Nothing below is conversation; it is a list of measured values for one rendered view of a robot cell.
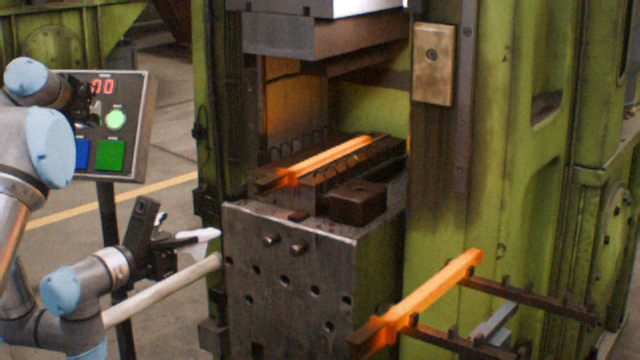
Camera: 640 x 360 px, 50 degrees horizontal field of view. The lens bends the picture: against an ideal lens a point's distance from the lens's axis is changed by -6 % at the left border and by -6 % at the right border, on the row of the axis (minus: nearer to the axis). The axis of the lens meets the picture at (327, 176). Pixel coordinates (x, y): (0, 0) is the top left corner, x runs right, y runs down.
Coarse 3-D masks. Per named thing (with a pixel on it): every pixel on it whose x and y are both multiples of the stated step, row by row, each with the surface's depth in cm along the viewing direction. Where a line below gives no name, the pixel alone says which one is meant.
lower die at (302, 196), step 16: (320, 144) 195; (336, 144) 191; (368, 144) 189; (400, 144) 193; (288, 160) 181; (304, 160) 179; (336, 160) 177; (352, 160) 179; (384, 160) 187; (256, 176) 172; (304, 176) 167; (320, 176) 168; (352, 176) 176; (384, 176) 189; (288, 192) 168; (304, 192) 165; (320, 192) 165; (288, 208) 169; (304, 208) 167; (320, 208) 167
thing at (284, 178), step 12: (348, 144) 186; (360, 144) 188; (324, 156) 177; (336, 156) 179; (276, 168) 166; (288, 168) 168; (300, 168) 168; (264, 180) 160; (276, 180) 161; (288, 180) 165; (264, 192) 160
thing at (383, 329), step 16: (464, 256) 138; (480, 256) 140; (448, 272) 132; (464, 272) 135; (432, 288) 126; (448, 288) 130; (400, 304) 121; (416, 304) 121; (384, 320) 115; (400, 320) 117; (352, 336) 110; (368, 336) 110; (384, 336) 115; (352, 352) 109; (368, 352) 112
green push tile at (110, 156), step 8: (104, 144) 178; (112, 144) 177; (120, 144) 177; (104, 152) 177; (112, 152) 177; (120, 152) 177; (96, 160) 177; (104, 160) 177; (112, 160) 177; (120, 160) 176; (96, 168) 177; (104, 168) 177; (112, 168) 176; (120, 168) 176
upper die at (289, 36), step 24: (264, 24) 158; (288, 24) 154; (312, 24) 151; (336, 24) 157; (360, 24) 165; (384, 24) 174; (408, 24) 184; (264, 48) 160; (288, 48) 156; (312, 48) 153; (336, 48) 159; (360, 48) 167
